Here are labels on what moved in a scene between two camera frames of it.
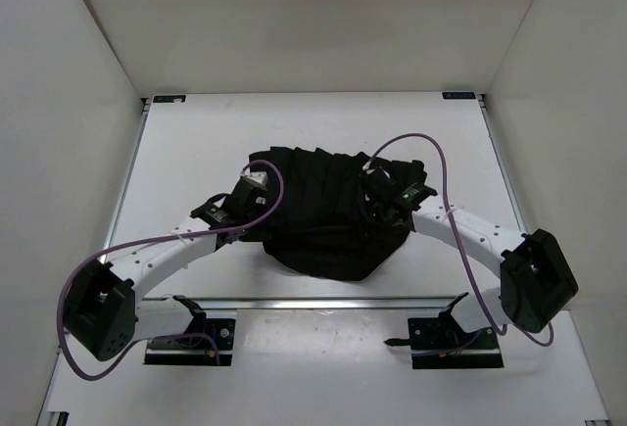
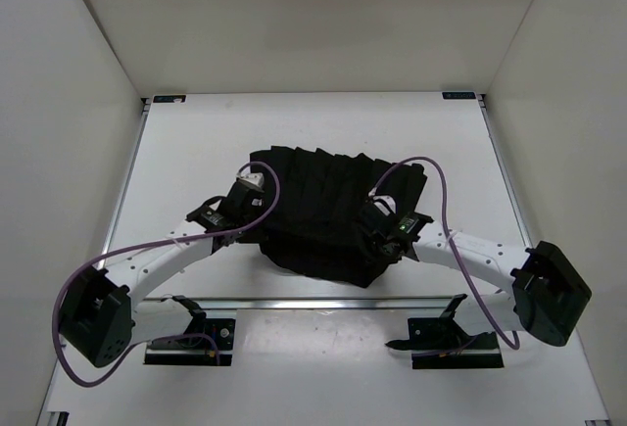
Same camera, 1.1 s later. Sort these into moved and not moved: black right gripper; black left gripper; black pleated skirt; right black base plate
Moved: black right gripper
Not moved: black pleated skirt; black left gripper; right black base plate
